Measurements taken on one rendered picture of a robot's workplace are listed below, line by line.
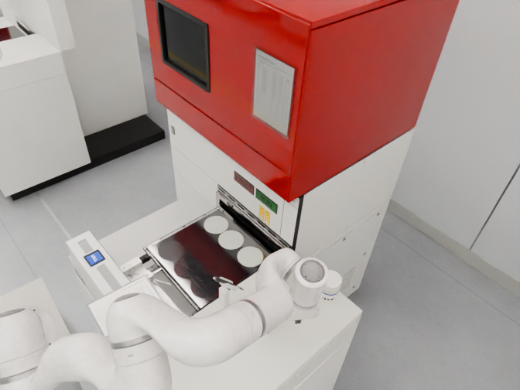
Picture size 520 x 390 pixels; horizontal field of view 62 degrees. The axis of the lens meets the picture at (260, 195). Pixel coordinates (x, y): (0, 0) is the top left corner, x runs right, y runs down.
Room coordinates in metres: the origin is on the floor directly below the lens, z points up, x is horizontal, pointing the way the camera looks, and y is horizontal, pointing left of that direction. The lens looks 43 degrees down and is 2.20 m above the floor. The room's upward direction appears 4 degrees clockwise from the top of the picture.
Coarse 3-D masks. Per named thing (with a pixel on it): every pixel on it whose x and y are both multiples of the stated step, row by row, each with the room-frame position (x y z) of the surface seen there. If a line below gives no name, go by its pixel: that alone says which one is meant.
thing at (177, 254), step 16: (192, 224) 1.20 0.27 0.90; (176, 240) 1.11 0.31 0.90; (192, 240) 1.12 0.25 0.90; (208, 240) 1.12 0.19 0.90; (160, 256) 1.02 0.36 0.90; (176, 256) 1.03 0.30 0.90; (192, 256) 1.03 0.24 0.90; (208, 256) 1.04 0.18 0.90; (224, 256) 1.05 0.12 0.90; (176, 272) 0.96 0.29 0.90; (192, 272) 0.96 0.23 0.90; (208, 272) 0.96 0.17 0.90; (224, 272) 0.97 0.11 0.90; (240, 272) 0.98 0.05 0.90; (192, 288) 0.89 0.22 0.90; (208, 288) 0.90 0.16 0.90
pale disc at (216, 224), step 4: (216, 216) 1.26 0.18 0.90; (220, 216) 1.26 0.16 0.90; (208, 220) 1.23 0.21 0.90; (212, 220) 1.23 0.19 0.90; (216, 220) 1.23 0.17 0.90; (220, 220) 1.24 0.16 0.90; (224, 220) 1.24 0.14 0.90; (204, 224) 1.20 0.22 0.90; (208, 224) 1.21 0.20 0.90; (212, 224) 1.21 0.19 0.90; (216, 224) 1.21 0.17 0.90; (220, 224) 1.21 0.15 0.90; (224, 224) 1.21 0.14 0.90; (208, 228) 1.18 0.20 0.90; (212, 228) 1.19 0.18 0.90; (216, 228) 1.19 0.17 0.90; (220, 228) 1.19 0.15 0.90; (224, 228) 1.19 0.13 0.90; (212, 232) 1.16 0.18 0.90; (216, 232) 1.17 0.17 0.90; (220, 232) 1.17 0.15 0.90
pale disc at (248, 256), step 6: (240, 252) 1.07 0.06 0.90; (246, 252) 1.07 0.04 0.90; (252, 252) 1.07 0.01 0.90; (258, 252) 1.08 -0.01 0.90; (240, 258) 1.04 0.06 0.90; (246, 258) 1.04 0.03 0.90; (252, 258) 1.04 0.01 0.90; (258, 258) 1.05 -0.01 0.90; (246, 264) 1.02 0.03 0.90; (252, 264) 1.02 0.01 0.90; (258, 264) 1.02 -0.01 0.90
